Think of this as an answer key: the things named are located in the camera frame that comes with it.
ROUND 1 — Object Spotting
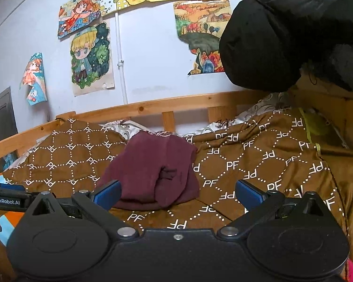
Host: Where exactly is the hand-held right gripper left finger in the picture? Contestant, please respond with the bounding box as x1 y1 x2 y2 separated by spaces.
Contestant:
24 180 140 238

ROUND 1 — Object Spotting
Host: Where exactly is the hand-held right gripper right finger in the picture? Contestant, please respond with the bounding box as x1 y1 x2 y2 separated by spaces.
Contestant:
218 180 334 238

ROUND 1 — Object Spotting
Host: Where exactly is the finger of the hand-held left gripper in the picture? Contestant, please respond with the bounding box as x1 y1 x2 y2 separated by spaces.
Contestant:
0 182 26 192

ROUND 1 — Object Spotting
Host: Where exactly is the maroon small garment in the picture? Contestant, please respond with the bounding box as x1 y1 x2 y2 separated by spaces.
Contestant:
96 131 201 211

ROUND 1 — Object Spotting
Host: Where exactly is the orange and blue mat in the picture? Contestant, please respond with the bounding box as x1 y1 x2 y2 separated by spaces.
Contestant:
0 174 28 236

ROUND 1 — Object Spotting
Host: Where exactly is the brown printed blanket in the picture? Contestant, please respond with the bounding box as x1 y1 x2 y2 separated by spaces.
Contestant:
1 107 353 265

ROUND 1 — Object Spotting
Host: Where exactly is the white patterned bedding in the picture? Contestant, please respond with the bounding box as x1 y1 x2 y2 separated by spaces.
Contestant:
100 92 292 145

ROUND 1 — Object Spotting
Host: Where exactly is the small orange-haired figure drawing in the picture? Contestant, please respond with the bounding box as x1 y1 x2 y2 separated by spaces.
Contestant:
19 52 48 106

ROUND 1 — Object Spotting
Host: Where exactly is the black padded jacket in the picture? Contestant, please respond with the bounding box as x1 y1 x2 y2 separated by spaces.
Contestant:
219 0 353 93

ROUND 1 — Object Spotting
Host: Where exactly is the flying orange-haired figure poster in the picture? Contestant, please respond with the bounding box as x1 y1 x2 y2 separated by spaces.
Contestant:
57 0 102 39

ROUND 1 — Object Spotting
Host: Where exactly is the blue picture behind bed frame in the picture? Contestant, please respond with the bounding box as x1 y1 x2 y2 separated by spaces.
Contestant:
0 150 19 175

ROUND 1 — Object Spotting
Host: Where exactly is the grey wall panel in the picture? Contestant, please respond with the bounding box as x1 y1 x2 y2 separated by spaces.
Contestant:
0 86 19 146

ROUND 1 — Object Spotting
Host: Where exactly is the yellow-green cloth strap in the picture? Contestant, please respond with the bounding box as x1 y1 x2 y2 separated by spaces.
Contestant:
299 108 330 154

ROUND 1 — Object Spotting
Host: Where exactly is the wooden bed frame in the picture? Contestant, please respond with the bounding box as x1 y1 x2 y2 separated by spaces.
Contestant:
0 90 272 180

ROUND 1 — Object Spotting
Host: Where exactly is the white wall pipe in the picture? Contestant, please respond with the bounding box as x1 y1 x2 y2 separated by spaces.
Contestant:
114 12 129 106

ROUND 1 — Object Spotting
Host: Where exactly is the blonde figure wall poster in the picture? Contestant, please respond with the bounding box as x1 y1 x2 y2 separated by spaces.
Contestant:
70 21 115 97

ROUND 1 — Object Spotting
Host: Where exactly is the landscape drawing wall poster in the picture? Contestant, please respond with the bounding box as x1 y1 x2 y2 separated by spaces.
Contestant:
173 0 233 76

